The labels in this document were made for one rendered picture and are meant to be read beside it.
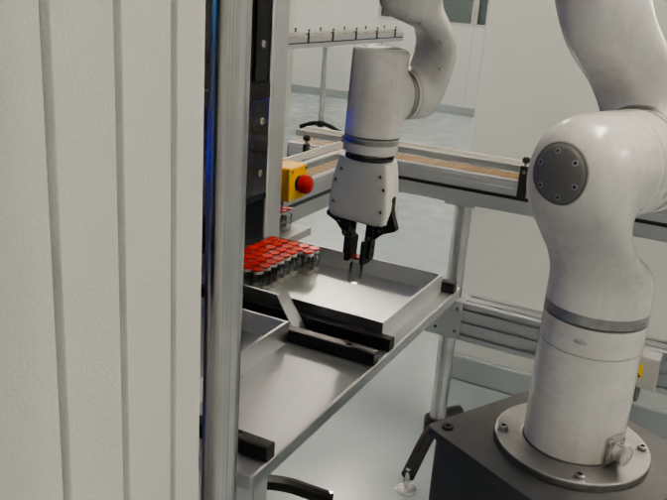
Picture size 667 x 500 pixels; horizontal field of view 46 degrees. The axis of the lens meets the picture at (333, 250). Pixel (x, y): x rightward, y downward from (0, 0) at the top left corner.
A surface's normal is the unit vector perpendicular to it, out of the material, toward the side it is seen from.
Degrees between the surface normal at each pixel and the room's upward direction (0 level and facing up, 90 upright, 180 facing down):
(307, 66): 90
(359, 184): 90
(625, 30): 94
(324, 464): 0
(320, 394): 0
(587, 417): 90
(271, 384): 0
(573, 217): 123
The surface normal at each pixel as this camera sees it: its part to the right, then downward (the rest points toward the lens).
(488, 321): -0.47, 0.25
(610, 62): -0.32, 0.88
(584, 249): -0.54, 0.73
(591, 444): 0.03, 0.33
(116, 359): 0.94, 0.17
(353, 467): 0.07, -0.95
